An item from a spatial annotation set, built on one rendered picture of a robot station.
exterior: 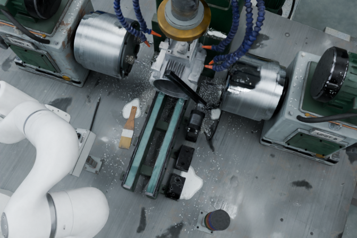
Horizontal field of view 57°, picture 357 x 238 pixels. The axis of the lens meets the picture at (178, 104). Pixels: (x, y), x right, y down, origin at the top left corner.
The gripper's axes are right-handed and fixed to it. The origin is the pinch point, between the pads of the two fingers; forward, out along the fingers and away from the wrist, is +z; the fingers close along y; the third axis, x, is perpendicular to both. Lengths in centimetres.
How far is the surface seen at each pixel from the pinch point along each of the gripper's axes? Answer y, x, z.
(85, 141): -0.8, -3.5, 3.8
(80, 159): -7.4, -3.5, 5.2
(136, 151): 4.2, -8.5, 26.2
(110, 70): 29.1, -0.9, 3.3
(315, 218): 3, -69, 78
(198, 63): 43, -28, 21
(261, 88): 36, -54, 27
